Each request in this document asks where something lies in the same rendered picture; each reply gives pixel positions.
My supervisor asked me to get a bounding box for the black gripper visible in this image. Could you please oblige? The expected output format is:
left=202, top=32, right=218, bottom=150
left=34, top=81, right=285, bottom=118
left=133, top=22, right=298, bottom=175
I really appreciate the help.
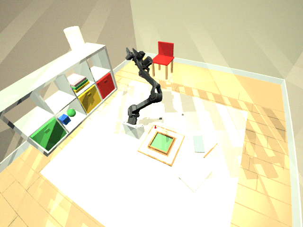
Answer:
left=126, top=48, right=143, bottom=65

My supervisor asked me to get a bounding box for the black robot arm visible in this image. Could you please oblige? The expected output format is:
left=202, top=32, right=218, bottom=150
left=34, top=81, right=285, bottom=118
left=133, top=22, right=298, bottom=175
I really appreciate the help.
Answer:
left=126, top=51, right=162, bottom=125

